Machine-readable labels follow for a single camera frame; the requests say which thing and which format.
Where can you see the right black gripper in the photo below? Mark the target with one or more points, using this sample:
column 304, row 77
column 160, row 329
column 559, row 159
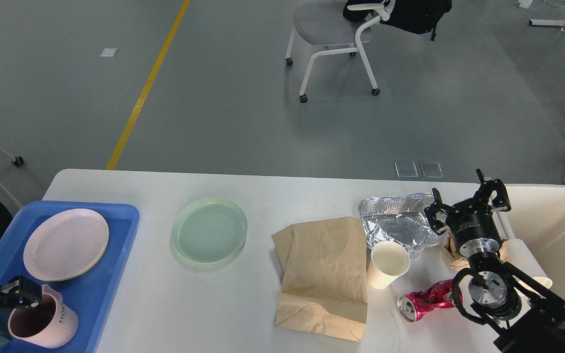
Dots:
column 473, row 229

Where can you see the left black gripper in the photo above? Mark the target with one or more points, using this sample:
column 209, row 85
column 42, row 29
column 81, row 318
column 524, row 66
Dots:
column 20, row 293

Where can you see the pink ribbed mug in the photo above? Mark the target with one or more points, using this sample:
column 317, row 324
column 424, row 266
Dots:
column 51, row 324

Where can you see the green plate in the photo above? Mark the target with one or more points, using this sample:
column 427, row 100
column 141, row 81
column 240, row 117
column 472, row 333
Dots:
column 209, row 231

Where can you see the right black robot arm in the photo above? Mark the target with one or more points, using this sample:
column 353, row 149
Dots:
column 527, row 317

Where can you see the crumpled brown napkin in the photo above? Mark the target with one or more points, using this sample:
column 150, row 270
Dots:
column 460, row 261

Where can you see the pink plate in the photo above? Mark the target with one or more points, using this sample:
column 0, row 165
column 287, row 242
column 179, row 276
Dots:
column 66, row 245

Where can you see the blue plastic tray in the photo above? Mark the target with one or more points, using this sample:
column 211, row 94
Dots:
column 91, row 294

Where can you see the crumpled aluminium foil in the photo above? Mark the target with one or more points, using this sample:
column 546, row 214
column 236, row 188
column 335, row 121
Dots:
column 401, row 220

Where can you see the white plastic bin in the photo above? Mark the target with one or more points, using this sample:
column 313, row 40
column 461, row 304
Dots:
column 537, row 217

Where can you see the white paper cup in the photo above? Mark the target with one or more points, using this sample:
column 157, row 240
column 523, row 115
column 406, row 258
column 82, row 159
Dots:
column 388, row 262

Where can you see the crushed red can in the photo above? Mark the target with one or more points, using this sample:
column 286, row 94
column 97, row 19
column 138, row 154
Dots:
column 414, row 305

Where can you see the brown paper bag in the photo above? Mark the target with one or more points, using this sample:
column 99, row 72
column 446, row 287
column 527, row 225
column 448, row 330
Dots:
column 324, row 287

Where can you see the black backpack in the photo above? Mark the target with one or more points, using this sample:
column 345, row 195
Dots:
column 413, row 16

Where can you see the grey white office chair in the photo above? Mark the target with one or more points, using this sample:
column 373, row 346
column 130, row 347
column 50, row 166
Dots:
column 323, row 24

